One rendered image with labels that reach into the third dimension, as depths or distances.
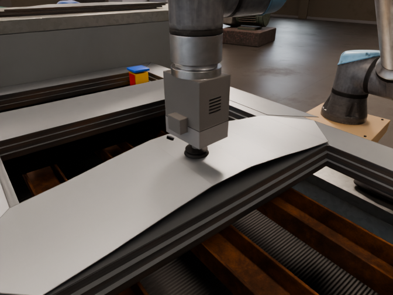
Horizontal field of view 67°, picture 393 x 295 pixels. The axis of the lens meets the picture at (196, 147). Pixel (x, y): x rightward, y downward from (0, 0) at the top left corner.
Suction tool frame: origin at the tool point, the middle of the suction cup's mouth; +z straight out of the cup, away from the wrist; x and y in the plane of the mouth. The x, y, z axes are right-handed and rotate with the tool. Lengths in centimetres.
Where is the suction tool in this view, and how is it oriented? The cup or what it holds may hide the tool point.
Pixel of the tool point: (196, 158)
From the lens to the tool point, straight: 51.8
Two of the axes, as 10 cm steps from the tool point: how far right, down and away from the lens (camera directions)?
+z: 0.0, 8.7, 4.9
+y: 6.6, 3.6, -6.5
